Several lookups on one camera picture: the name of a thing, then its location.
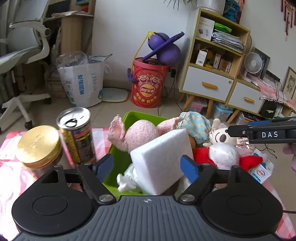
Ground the white bunny plush blue dress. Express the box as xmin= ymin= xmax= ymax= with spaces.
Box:
xmin=176 ymin=111 xmax=256 ymax=155

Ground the santa hat white plush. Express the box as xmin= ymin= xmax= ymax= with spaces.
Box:
xmin=192 ymin=142 xmax=268 ymax=172

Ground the white stuffed glove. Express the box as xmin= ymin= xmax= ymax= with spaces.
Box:
xmin=116 ymin=164 xmax=142 ymax=193

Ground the white sponge block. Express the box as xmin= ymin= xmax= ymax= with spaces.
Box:
xmin=130 ymin=129 xmax=193 ymax=195

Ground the pink pig plush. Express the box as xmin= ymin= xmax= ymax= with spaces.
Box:
xmin=108 ymin=115 xmax=183 ymax=153

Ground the person's right hand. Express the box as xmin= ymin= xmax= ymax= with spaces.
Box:
xmin=282 ymin=143 xmax=296 ymax=172

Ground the green plastic bin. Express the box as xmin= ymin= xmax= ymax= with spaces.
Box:
xmin=103 ymin=111 xmax=168 ymax=199

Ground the blue white milk carton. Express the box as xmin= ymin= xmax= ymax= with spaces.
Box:
xmin=248 ymin=149 xmax=274 ymax=184

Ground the low wooden drawer cabinet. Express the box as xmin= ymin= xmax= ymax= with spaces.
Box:
xmin=226 ymin=77 xmax=265 ymax=124

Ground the yellow black drink can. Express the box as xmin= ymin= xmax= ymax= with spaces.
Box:
xmin=56 ymin=107 xmax=96 ymax=164

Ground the gold lid cookie jar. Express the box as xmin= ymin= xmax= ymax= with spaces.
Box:
xmin=16 ymin=125 xmax=62 ymax=170

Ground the clear storage box blue lid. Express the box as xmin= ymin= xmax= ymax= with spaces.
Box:
xmin=212 ymin=101 xmax=233 ymax=122

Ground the black framed picture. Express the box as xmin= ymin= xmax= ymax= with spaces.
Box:
xmin=252 ymin=47 xmax=270 ymax=80

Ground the white desk fan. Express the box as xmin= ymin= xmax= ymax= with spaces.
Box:
xmin=239 ymin=52 xmax=263 ymax=82

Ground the pink checkered tablecloth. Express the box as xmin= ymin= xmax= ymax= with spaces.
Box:
xmin=1 ymin=128 xmax=295 ymax=240

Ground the tall wooden shelf cabinet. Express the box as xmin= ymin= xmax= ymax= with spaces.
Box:
xmin=176 ymin=9 xmax=250 ymax=118

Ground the white paper shopping bag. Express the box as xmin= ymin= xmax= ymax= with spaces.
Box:
xmin=56 ymin=51 xmax=111 ymax=108

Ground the stack of magazines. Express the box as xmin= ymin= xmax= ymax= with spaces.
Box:
xmin=211 ymin=30 xmax=244 ymax=54

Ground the red chips bucket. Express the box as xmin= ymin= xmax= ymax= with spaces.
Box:
xmin=127 ymin=57 xmax=171 ymax=108

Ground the white product box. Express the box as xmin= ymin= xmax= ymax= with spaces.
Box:
xmin=197 ymin=16 xmax=215 ymax=41

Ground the purple jumping ball toy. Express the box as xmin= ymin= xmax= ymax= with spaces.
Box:
xmin=142 ymin=32 xmax=185 ymax=66

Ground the white ribbed plant pot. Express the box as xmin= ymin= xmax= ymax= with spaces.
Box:
xmin=197 ymin=0 xmax=226 ymax=15

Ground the grey office chair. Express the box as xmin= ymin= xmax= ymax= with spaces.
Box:
xmin=1 ymin=0 xmax=51 ymax=130

